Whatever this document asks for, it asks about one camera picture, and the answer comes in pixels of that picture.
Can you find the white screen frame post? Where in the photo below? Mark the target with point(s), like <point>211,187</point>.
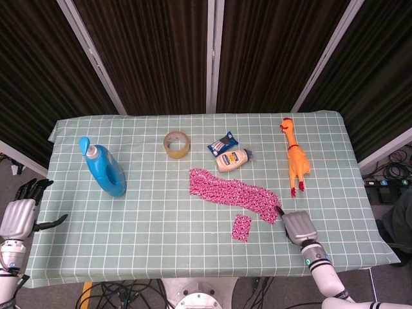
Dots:
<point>214,54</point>
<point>19,154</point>
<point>325,58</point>
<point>93,58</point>
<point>386,148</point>

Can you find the black device with lit indicators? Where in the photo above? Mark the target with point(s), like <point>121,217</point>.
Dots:
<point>386,183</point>

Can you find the cream mayonnaise squeeze bottle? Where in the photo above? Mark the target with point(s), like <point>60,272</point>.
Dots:
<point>230,160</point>

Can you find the blue snack packet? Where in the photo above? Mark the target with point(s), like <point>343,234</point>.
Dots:
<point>222,145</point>

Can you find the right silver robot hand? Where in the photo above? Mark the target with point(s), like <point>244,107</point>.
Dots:
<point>299,227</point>

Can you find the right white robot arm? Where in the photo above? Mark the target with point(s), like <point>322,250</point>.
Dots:
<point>325,277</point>

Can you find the dark seated figure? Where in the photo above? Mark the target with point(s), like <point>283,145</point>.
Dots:
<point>400,215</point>

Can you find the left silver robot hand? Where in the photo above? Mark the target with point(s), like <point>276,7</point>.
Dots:
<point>17,215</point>

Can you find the green checked tablecloth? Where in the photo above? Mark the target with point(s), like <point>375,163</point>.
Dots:
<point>145,231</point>

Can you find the pink knitted cloth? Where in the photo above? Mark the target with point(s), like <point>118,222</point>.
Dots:
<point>225,190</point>

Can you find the clear packing tape roll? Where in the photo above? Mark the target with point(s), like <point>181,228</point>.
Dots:
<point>177,154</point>

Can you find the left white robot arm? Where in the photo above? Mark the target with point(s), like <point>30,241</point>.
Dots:
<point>9,257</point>

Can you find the small pink cloth square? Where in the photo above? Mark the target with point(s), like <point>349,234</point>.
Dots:
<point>241,228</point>

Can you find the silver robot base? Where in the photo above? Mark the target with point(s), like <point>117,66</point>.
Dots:
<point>199,293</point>

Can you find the orange rubber chicken toy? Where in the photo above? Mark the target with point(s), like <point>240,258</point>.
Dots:
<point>297,161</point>

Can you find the blue detergent bottle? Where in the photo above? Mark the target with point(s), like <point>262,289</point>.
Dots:
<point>103,167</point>

